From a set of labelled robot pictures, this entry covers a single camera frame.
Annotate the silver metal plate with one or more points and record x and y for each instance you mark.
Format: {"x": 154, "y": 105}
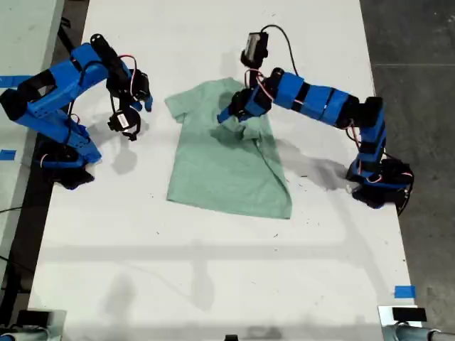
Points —
{"x": 57, "y": 327}
{"x": 384, "y": 316}

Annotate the long blue tape strip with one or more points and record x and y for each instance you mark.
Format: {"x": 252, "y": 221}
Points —
{"x": 16, "y": 81}

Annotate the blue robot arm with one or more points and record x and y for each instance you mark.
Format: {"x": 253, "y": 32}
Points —
{"x": 57, "y": 85}
{"x": 320, "y": 97}

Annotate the small black box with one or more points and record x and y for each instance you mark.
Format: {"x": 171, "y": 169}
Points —
{"x": 33, "y": 317}
{"x": 409, "y": 313}

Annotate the camera black stalk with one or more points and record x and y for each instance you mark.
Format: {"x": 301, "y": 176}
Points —
{"x": 251, "y": 80}
{"x": 121, "y": 106}

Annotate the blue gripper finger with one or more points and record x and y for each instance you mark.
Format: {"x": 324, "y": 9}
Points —
{"x": 148, "y": 103}
{"x": 136, "y": 105}
{"x": 226, "y": 114}
{"x": 240, "y": 118}

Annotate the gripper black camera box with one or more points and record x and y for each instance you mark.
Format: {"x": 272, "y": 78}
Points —
{"x": 122, "y": 121}
{"x": 255, "y": 48}

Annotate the grey metal tube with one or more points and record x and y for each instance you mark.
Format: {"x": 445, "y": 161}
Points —
{"x": 21, "y": 335}
{"x": 412, "y": 334}

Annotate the pale green T-shirt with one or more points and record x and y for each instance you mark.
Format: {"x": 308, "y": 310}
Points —
{"x": 220, "y": 170}

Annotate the pale grey side table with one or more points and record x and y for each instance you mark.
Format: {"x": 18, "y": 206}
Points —
{"x": 25, "y": 35}

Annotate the short blue tape strip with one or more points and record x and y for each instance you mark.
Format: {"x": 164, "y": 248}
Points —
{"x": 405, "y": 291}
{"x": 8, "y": 155}

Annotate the small black block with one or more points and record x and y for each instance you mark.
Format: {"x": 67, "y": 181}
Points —
{"x": 231, "y": 337}

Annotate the black stand leg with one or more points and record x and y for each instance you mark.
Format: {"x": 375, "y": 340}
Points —
{"x": 69, "y": 39}

